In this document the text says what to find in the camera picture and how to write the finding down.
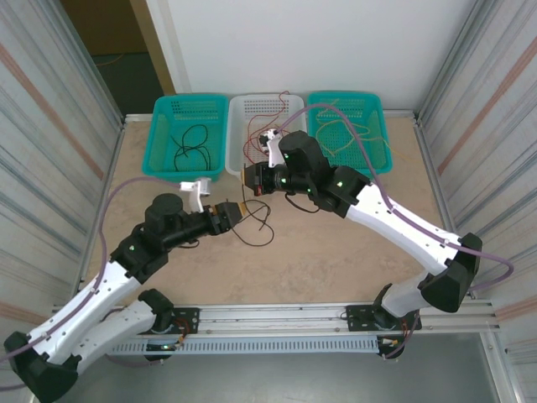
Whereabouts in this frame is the white plastic basket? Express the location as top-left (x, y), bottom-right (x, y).
top-left (225, 92), bottom-right (310, 177)

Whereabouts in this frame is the teal plastic basket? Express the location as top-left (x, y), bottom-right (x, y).
top-left (141, 92), bottom-right (230, 185)
top-left (306, 91), bottom-right (394, 183)

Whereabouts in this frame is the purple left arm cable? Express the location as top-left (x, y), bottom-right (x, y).
top-left (0, 175), bottom-right (185, 391)

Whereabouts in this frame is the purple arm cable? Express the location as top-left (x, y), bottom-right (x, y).
top-left (0, 175), bottom-right (185, 391)
top-left (279, 104), bottom-right (515, 293)

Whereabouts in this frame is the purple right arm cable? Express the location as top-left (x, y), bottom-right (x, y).
top-left (279, 104), bottom-right (515, 293)

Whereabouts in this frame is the aluminium table edge rail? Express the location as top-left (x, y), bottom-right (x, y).
top-left (77, 119), bottom-right (127, 295)
top-left (413, 112), bottom-right (477, 299)

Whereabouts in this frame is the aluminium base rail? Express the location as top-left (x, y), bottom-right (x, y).
top-left (52, 296), bottom-right (503, 337)

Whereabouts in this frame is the white slotted cable duct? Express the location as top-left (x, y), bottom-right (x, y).
top-left (95, 338), bottom-right (381, 357)

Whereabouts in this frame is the orange cable on floor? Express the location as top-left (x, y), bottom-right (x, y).
top-left (95, 53), bottom-right (127, 68)

